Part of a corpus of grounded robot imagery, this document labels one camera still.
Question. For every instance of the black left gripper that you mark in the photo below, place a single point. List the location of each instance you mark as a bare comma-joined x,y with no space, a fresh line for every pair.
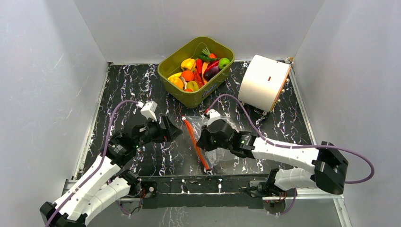
169,134

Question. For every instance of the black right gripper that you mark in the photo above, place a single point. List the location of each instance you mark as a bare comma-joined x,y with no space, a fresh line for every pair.
207,137

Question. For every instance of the clear zip bag orange zipper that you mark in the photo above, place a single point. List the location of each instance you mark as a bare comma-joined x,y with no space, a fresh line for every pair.
208,159

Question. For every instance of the orange toy fruit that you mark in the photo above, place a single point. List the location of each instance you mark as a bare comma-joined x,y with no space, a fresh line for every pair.
187,75

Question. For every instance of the yellow toy bell pepper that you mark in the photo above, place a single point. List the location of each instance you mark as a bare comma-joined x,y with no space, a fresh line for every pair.
188,64

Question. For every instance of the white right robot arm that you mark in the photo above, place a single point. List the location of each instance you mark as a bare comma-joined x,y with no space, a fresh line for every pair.
322,167

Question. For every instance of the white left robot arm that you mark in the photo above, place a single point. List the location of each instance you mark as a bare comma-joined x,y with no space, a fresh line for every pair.
105,181

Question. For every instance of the yellow green toy fruit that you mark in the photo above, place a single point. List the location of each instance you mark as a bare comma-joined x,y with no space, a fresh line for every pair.
192,86

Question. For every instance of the yellow toy pepper small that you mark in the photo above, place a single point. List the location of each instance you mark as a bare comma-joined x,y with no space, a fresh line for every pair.
176,80

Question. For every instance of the purple toy eggplant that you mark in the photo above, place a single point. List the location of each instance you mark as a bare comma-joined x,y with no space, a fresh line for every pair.
209,74

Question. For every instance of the red toy chili pepper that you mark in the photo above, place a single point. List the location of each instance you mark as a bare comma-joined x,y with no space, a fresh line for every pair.
212,64

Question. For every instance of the green toy lime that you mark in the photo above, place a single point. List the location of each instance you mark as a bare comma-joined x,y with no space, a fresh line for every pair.
223,62

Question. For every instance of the olive green plastic bin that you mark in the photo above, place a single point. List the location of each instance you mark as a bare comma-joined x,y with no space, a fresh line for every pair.
202,49

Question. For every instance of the white cylindrical appliance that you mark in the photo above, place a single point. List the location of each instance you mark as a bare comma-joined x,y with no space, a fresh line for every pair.
263,82

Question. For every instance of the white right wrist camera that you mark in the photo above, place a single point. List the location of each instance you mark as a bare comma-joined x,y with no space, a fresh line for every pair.
212,116

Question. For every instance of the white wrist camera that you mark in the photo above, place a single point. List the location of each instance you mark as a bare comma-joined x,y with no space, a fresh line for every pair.
148,109
212,116

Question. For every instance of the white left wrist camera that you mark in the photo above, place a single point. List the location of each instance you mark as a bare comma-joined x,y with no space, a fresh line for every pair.
148,109

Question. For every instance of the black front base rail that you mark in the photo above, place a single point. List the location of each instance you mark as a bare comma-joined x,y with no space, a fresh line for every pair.
206,191

